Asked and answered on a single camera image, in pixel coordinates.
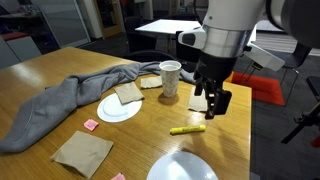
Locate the orange red rug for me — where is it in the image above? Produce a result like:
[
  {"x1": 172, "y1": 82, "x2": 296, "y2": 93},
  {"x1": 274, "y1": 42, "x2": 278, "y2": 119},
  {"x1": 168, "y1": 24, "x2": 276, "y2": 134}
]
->
[{"x1": 225, "y1": 70, "x2": 286, "y2": 107}]

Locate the brown napkin lying on plate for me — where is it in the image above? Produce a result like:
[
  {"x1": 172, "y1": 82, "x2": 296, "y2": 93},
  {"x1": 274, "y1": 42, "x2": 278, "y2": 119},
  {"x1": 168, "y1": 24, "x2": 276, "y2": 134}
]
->
[{"x1": 113, "y1": 81, "x2": 146, "y2": 106}]

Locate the small brown paper napkin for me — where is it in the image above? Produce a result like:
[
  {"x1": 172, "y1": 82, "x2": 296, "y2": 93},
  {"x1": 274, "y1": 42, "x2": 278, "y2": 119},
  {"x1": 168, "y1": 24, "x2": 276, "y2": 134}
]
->
[{"x1": 139, "y1": 76, "x2": 163, "y2": 90}]

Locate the empty white paper plate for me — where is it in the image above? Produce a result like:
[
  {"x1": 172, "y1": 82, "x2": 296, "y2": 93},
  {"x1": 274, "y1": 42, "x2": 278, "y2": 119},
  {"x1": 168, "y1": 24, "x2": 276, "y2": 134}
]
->
[{"x1": 145, "y1": 150, "x2": 220, "y2": 180}]

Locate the square brown paper napkin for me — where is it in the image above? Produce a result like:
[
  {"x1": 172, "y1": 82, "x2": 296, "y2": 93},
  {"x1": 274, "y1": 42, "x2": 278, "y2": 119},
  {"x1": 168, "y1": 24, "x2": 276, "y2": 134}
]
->
[{"x1": 50, "y1": 130, "x2": 115, "y2": 179}]

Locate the black camera stand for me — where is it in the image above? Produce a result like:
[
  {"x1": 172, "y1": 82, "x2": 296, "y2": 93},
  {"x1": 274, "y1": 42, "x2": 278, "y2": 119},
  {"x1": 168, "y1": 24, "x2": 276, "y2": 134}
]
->
[{"x1": 281, "y1": 101, "x2": 320, "y2": 145}]

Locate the grey cloth sweater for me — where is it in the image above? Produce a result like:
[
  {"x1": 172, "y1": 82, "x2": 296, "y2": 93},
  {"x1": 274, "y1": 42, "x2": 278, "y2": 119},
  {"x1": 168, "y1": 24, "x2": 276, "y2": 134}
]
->
[{"x1": 0, "y1": 61, "x2": 198, "y2": 154}]

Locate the white meeting table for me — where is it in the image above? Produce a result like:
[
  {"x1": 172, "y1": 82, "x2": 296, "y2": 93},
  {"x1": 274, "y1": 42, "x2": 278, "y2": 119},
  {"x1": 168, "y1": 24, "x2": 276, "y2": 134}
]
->
[{"x1": 134, "y1": 18, "x2": 258, "y2": 43}]

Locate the glass partition panel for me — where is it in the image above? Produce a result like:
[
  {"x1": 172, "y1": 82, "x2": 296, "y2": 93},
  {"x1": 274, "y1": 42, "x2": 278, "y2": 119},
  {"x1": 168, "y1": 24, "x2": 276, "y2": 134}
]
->
[{"x1": 33, "y1": 0, "x2": 92, "y2": 48}]

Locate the yellow marker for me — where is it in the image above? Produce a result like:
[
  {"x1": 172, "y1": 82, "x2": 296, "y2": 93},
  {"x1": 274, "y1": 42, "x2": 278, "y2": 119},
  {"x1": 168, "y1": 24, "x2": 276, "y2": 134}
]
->
[{"x1": 169, "y1": 124, "x2": 207, "y2": 136}]

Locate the long brown paper napkin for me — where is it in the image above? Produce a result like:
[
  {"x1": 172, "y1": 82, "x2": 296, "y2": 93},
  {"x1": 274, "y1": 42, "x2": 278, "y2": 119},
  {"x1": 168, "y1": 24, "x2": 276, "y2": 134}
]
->
[{"x1": 187, "y1": 87, "x2": 209, "y2": 113}]

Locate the white plate under napkin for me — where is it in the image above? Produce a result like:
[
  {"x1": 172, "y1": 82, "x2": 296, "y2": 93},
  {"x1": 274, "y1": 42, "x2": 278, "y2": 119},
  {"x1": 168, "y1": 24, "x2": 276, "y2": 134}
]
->
[{"x1": 96, "y1": 92, "x2": 143, "y2": 124}]

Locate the white paper cup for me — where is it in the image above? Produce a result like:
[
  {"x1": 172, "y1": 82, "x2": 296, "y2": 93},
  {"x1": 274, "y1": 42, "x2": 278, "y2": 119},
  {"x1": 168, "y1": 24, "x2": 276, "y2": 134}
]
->
[{"x1": 158, "y1": 60, "x2": 183, "y2": 98}]

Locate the dark chair by door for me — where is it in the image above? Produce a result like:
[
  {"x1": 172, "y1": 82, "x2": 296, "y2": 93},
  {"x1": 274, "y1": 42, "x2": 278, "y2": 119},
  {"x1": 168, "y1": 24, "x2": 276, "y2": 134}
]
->
[{"x1": 124, "y1": 16, "x2": 158, "y2": 53}]

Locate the wooden door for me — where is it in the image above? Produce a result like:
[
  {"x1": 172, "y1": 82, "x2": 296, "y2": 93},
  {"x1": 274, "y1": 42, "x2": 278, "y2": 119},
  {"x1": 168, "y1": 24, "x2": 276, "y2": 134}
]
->
[{"x1": 94, "y1": 0, "x2": 126, "y2": 38}]

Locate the white cabinet with red top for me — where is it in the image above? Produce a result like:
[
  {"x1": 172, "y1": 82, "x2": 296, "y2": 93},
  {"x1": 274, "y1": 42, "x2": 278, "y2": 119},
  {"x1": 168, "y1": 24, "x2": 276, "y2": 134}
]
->
[{"x1": 0, "y1": 31, "x2": 43, "y2": 70}]

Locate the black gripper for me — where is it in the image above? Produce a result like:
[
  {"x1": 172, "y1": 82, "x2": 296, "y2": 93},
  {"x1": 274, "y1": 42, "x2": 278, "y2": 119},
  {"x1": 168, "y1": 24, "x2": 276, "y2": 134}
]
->
[{"x1": 193, "y1": 51, "x2": 238, "y2": 120}]

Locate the black chair on thin legs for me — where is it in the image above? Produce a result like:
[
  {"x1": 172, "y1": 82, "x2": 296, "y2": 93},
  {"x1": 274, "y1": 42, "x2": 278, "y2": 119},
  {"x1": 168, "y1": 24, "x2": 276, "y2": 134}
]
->
[{"x1": 279, "y1": 42, "x2": 313, "y2": 87}]

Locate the black chair with curved back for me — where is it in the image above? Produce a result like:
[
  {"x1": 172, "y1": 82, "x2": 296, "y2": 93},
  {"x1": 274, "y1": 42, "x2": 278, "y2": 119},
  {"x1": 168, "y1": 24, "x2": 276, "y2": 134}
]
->
[{"x1": 124, "y1": 49, "x2": 181, "y2": 64}]

